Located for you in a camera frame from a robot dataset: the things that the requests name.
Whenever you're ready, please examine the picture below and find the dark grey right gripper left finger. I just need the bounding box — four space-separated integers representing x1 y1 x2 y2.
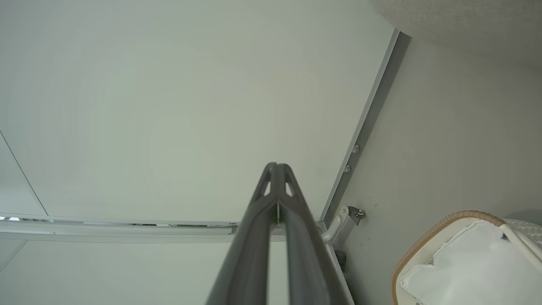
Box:
206 162 280 305

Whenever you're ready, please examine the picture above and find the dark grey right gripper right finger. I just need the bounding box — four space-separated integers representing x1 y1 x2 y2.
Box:
277 163 355 305

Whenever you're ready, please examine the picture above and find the wicker rim laundry basket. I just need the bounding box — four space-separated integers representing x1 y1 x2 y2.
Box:
390 211 542 305

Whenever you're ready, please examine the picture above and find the white cloth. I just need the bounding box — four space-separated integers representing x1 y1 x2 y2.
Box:
400 220 542 305

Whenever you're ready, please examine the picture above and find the large white partition panel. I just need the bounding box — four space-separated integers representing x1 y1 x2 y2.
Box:
0 0 401 225

